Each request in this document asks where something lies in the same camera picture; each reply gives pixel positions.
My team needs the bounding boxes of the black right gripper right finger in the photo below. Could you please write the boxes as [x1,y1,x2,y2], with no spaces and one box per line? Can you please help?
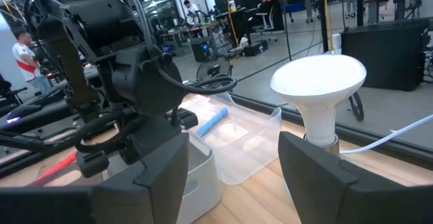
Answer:
[277,131,390,224]

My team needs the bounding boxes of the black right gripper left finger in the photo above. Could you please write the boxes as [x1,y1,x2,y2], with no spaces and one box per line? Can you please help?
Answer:
[91,133,190,224]

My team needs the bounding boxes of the blue marker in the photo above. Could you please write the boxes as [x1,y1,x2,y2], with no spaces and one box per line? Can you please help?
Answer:
[196,106,229,138]

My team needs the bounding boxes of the red marker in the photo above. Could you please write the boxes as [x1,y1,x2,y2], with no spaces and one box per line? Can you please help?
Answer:
[32,150,78,187]

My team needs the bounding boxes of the light grey plastic bin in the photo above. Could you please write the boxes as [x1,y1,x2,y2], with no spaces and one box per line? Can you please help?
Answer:
[175,132,223,224]

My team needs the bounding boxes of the clear plastic bin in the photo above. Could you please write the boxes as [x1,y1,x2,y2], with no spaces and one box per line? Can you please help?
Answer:
[182,91,283,186]

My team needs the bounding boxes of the black floor fan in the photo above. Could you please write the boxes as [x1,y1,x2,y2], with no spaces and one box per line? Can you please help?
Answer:
[195,53,234,83]

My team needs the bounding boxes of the black computer tower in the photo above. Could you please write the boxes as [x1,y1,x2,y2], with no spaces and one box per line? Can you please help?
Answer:
[190,36,213,63]

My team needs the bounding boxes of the person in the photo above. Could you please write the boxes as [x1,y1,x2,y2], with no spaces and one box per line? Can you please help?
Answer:
[11,30,52,95]
[256,0,271,15]
[265,0,286,32]
[182,0,205,27]

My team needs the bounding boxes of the black floor box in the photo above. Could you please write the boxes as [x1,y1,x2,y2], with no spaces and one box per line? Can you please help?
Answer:
[242,39,269,58]

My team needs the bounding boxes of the black office chair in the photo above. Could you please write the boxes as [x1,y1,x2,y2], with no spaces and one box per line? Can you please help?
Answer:
[0,73,28,116]

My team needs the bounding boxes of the white cylindrical container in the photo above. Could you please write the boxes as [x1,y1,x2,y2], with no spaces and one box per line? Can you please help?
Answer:
[330,32,343,55]

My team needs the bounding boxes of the black cabinet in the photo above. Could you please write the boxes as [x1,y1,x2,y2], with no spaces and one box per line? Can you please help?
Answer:
[340,16,431,92]

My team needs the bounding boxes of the white office chair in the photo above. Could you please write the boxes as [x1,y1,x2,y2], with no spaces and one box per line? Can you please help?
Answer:
[252,5,280,43]

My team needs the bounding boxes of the black ribbed cable conduit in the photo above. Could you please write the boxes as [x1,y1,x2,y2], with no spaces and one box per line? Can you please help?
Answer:
[72,108,146,156]

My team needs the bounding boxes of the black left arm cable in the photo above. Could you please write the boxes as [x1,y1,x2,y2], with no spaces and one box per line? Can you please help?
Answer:
[60,0,238,96]

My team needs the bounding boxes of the white bulb power cord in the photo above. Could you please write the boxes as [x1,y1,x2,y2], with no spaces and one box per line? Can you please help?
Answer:
[339,113,433,156]

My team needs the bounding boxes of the black coiled cable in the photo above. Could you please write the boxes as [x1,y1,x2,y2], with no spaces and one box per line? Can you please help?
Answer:
[347,91,366,122]

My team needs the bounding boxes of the yellow hanging cable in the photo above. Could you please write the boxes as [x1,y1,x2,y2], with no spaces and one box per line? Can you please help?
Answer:
[225,0,239,48]
[322,0,335,53]

